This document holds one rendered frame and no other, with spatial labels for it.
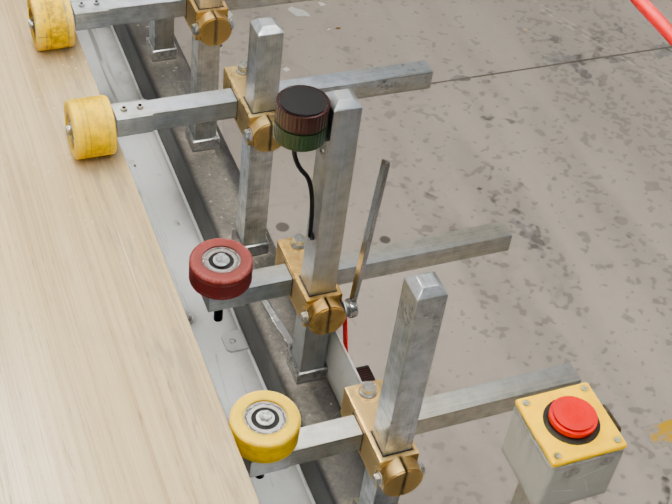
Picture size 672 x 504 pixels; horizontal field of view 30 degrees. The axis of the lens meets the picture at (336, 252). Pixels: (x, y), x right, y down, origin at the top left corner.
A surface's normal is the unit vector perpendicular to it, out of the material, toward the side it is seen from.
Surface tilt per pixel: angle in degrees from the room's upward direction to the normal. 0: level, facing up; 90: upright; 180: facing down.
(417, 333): 90
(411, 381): 90
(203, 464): 0
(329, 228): 90
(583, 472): 90
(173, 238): 0
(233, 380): 0
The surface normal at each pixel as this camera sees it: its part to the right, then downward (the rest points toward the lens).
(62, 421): 0.11, -0.71
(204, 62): 0.36, 0.68
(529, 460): -0.93, 0.18
